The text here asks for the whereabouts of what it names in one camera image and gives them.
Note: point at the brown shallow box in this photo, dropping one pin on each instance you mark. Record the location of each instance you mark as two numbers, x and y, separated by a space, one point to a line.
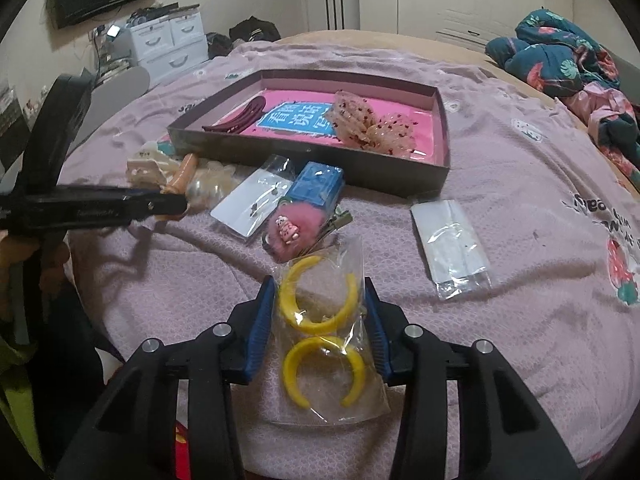
390 180

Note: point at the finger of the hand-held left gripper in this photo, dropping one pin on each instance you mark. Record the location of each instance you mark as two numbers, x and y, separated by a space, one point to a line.
130 204

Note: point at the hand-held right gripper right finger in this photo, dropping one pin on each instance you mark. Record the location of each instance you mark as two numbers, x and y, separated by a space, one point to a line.
376 332

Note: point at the small blue box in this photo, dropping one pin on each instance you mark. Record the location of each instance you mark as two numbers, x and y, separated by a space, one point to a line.
317 185

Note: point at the bagged pearl hair accessory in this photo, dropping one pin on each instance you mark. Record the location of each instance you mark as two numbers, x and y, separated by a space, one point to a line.
212 187

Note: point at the pink printed sheet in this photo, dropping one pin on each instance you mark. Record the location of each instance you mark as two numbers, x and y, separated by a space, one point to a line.
425 142

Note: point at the pink strawberry print blanket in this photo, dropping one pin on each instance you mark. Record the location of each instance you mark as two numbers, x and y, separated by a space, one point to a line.
500 240

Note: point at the dark teal floral quilt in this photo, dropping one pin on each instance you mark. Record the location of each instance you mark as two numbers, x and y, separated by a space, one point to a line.
545 50

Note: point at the pile of clothes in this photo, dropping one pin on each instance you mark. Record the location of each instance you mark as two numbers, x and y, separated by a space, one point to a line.
219 45

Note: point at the white drawer cabinet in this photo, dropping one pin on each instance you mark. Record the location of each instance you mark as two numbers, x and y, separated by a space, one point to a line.
170 45

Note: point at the bagged white earring card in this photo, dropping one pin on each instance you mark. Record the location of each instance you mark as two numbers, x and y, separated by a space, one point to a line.
240 210

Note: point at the black bag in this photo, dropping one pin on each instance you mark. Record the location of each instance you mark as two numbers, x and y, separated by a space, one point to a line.
255 30

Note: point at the person's left forearm green sleeve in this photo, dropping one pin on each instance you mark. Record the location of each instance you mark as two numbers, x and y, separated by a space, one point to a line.
15 385

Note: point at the person's left hand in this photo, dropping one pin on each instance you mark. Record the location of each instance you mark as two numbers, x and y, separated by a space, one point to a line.
55 265

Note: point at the bagged yellow hoop earrings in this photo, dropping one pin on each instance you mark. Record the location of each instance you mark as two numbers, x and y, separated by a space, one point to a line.
292 364

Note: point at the pink lace scrunchie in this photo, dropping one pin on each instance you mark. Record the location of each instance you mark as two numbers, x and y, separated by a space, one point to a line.
370 125

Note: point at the pink floral garment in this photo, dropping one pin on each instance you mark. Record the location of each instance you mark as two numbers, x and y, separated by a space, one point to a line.
605 110

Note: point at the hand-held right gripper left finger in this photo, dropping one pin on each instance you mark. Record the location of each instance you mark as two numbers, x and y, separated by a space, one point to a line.
260 332

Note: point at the maroon hair clip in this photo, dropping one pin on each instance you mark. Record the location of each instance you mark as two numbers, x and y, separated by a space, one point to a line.
235 117

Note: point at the cream claw hair clip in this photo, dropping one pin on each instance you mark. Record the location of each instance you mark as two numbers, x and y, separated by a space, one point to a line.
145 170

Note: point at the white packet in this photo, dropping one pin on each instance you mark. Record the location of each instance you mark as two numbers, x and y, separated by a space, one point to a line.
450 245

